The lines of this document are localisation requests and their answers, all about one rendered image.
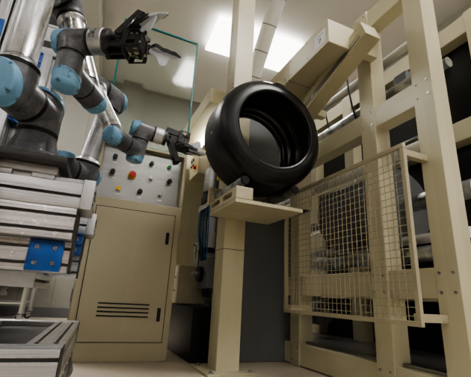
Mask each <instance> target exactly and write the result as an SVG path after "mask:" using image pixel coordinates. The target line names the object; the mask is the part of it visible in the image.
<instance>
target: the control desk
mask: <svg viewBox="0 0 471 377"><path fill-rule="evenodd" d="M178 155H179V160H180V163H179V164H178V165H173V163H172V161H171V157H170V153H169V152H167V151H163V150H157V149H153V148H148V147H147V149H146V152H145V157H144V159H143V161H142V163H141V164H134V163H131V162H128V161H127V160H126V154H125V153H124V152H122V151H120V150H118V149H117V148H116V147H113V146H111V145H109V144H108V143H107V142H105V145H104V147H103V149H102V153H101V156H100V158H99V164H100V168H99V171H100V172H101V173H102V179H101V181H100V183H99V185H98V186H97V187H96V202H95V204H94V208H93V214H97V223H96V230H95V236H94V239H86V240H85V244H84V252H83V256H82V259H81V264H80V269H79V273H78V279H75V281H74V285H73V289H72V293H71V297H70V308H69V313H68V317H67V320H69V321H80V323H79V327H78V335H77V340H76V344H75V345H74V348H73V349H74V351H73V355H72V360H71V361H73V363H101V362H144V361H166V357H167V343H168V336H169V328H170V315H171V307H172V300H173V286H174V278H175V271H176V257H177V250H178V242H179V229H180V221H181V214H182V201H183V193H184V185H185V172H186V165H187V157H188V156H184V155H181V154H178Z"/></svg>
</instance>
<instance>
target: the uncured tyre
mask: <svg viewBox="0 0 471 377"><path fill-rule="evenodd" d="M239 118H248V119H251V120H255V121H256V122H258V123H261V124H262V125H263V126H264V127H265V128H266V129H267V130H268V131H269V132H270V133H271V134H272V135H273V137H274V139H275V141H276V142H277V146H278V149H279V154H280V161H279V165H278V166H274V165H270V164H268V163H267V162H264V161H263V160H261V159H260V158H259V157H258V156H257V155H255V154H254V153H253V151H252V150H251V149H250V148H249V146H248V145H247V144H246V142H245V140H244V138H243V135H242V133H241V128H240V122H239ZM212 129H213V134H212V136H211V131H212ZM204 144H205V150H206V155H207V158H208V160H209V164H210V165H211V167H212V169H213V171H214V172H215V173H216V174H217V176H218V177H219V178H220V179H221V180H222V181H223V182H224V183H225V184H226V185H227V186H229V185H230V184H231V183H233V182H235V181H236V180H237V179H239V178H240V177H242V176H244V175H245V176H247V177H248V178H249V180H250V181H249V183H248V184H247V185H245V186H243V187H247V188H252V189H253V197H269V196H272V195H275V194H277V193H279V192H281V191H283V190H286V189H288V188H290V187H292V186H295V185H297V184H298V183H300V182H301V181H302V180H304V179H305V178H306V176H307V175H308V174H309V173H310V171H311V170H312V169H313V167H314V165H315V162H316V159H317V157H318V133H317V130H316V127H315V123H314V120H313V118H312V116H311V114H310V112H309V111H308V109H307V107H306V106H305V105H304V104H303V103H302V102H301V101H300V100H299V99H298V98H297V97H296V96H295V95H294V94H293V93H292V92H290V91H288V90H286V89H285V88H283V87H281V86H279V85H276V84H274V83H271V82H265V81H251V82H245V83H243V84H241V85H239V86H237V87H235V88H233V89H232V90H231V91H230V92H229V93H228V94H227V96H226V97H224V98H223V99H222V100H221V102H220V103H219V105H218V106H217V107H216V109H215V110H214V111H213V112H212V114H211V116H210V117H209V119H208V122H207V124H206V130H205V136H204Z"/></svg>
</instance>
